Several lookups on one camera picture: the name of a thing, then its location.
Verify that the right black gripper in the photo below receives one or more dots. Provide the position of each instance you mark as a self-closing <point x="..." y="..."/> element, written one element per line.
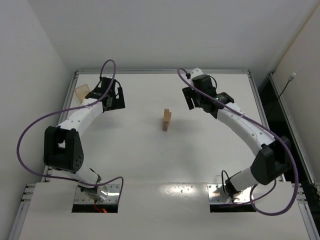
<point x="189" y="97"/>

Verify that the metal base plate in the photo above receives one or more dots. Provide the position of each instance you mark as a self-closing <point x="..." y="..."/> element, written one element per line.
<point x="217" y="196"/>
<point x="107" y="194"/>

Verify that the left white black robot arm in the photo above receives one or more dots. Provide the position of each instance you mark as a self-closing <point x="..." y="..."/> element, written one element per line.
<point x="63" y="149"/>

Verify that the wooden block box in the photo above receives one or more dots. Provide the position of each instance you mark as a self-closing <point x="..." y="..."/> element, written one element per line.
<point x="81" y="92"/>

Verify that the wood block row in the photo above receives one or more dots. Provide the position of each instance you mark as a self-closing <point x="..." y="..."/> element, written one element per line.
<point x="167" y="115"/>

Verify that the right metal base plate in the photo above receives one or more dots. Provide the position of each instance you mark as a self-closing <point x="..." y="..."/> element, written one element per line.
<point x="217" y="196"/>

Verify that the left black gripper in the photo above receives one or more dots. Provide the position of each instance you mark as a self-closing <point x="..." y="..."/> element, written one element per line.
<point x="116" y="100"/>

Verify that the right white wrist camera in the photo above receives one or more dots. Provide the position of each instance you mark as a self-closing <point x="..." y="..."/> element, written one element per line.
<point x="194" y="73"/>

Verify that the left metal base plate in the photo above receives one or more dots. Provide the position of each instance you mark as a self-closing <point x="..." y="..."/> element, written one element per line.
<point x="107" y="194"/>

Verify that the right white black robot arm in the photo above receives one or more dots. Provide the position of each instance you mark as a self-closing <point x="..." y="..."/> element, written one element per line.
<point x="271" y="159"/>

